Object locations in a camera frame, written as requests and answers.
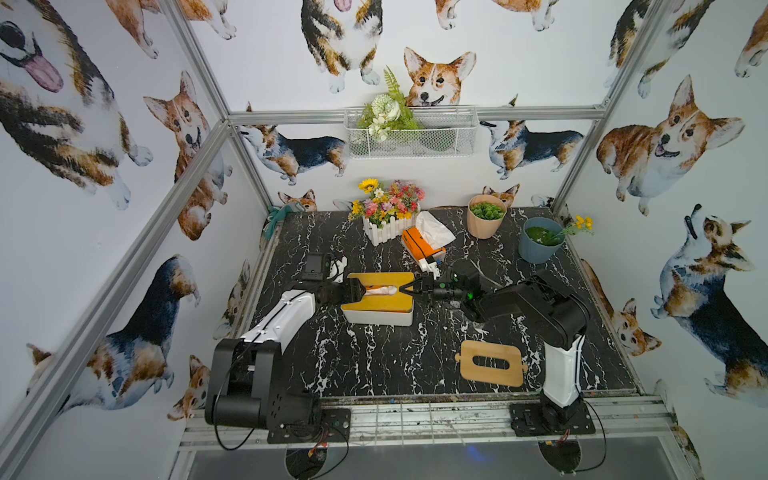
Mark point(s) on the white fence flower planter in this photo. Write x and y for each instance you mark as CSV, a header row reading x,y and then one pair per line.
x,y
388,209

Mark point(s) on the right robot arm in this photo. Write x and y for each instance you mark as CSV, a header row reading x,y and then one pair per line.
x,y
552,309

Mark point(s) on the peach pot with succulent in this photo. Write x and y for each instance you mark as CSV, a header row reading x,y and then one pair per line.
x,y
484,216

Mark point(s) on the orange tissue pack by flowers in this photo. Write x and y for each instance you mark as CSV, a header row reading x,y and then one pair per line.
x,y
427,240

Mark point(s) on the yellow tissue box lid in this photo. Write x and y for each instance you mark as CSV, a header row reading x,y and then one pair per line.
x,y
394,303

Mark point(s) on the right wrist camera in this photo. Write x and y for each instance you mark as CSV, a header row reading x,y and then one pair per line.
x,y
429,265

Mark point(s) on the white wire wall basket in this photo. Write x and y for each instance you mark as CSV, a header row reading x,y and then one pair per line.
x,y
442,132

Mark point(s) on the white flower green fern bouquet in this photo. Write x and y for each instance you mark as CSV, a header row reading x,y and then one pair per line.
x,y
388,114

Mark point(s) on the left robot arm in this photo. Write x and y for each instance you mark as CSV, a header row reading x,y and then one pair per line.
x,y
246,387

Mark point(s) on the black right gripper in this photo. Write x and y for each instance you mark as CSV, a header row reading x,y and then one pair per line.
x,y
428,288

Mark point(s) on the wooden tissue box lid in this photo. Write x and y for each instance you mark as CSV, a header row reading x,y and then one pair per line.
x,y
491,363

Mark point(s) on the white tissue box base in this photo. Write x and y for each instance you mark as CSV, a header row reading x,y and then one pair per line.
x,y
378,317

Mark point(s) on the blue pot with yellow flowers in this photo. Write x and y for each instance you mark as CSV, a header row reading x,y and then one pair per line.
x,y
541,237

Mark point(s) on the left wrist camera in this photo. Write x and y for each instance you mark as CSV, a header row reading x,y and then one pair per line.
x,y
337,269

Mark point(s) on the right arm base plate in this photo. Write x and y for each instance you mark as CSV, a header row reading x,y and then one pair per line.
x,y
547,419

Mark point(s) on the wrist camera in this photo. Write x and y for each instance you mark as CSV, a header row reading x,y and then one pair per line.
x,y
429,265
337,269

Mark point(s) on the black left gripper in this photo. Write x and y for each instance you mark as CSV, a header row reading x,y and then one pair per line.
x,y
339,291

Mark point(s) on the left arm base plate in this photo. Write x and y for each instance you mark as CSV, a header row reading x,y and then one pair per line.
x,y
323,426

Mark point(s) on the teal cloth in corner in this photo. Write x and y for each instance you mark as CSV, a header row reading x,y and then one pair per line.
x,y
278,214

